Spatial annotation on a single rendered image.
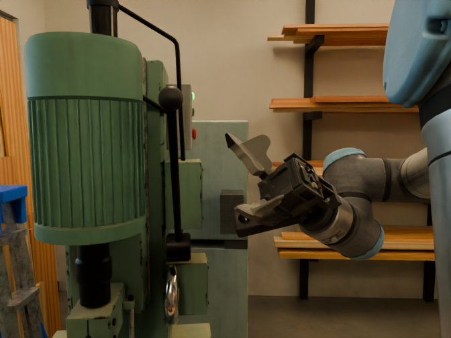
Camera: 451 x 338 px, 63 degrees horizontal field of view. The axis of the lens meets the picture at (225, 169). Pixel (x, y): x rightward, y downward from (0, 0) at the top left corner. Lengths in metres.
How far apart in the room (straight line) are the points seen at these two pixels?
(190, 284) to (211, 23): 2.47
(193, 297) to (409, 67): 0.72
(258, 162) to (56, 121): 0.31
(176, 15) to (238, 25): 0.49
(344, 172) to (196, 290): 0.40
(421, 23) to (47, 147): 0.49
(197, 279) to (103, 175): 0.37
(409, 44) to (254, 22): 2.84
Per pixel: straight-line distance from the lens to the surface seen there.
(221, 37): 3.04
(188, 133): 0.90
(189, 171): 0.80
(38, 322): 1.76
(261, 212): 0.53
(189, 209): 0.82
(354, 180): 0.76
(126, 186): 0.59
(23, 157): 2.71
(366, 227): 0.72
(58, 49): 0.58
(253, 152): 0.61
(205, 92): 2.97
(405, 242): 2.82
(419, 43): 0.22
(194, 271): 0.83
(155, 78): 0.82
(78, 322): 0.68
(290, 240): 2.63
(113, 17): 0.79
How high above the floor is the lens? 1.37
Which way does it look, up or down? 6 degrees down
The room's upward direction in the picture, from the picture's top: straight up
